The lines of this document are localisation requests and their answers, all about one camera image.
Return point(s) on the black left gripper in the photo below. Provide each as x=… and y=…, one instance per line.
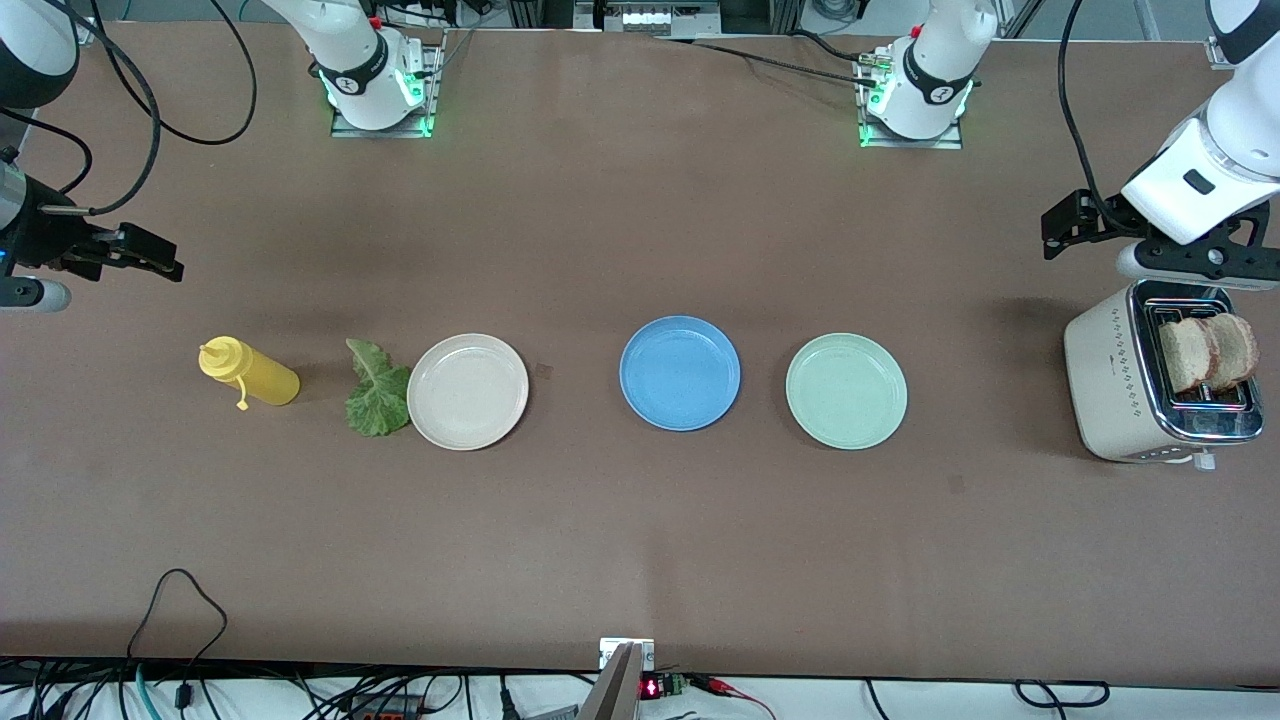
x=1103, y=217

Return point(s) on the toasted bread slice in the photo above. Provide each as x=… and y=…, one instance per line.
x=1185, y=355
x=1238, y=345

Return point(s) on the white mounting bracket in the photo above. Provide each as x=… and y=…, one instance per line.
x=610, y=650

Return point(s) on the blue plate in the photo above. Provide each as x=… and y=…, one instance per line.
x=680, y=373

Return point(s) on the grey camera mount arm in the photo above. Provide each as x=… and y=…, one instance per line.
x=615, y=690

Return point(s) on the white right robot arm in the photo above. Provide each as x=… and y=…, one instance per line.
x=350, y=60

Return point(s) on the light green plate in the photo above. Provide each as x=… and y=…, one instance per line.
x=846, y=391

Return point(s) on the yellow mustard squeeze bottle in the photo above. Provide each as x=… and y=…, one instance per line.
x=262, y=380

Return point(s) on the green lettuce leaf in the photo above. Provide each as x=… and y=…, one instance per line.
x=378, y=400

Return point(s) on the grey electronics box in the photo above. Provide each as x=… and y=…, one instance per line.
x=645, y=18

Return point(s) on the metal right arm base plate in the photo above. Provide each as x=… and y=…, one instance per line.
x=380, y=132

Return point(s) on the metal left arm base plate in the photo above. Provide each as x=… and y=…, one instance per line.
x=910, y=144

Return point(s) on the beige plate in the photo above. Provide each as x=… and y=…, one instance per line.
x=467, y=392

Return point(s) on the cream and chrome toaster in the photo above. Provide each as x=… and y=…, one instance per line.
x=1105, y=380

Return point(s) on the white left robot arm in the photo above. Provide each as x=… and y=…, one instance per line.
x=935, y=70

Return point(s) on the small red LED board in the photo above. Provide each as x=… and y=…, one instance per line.
x=652, y=688

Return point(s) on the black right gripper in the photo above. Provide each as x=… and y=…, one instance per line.
x=48, y=238

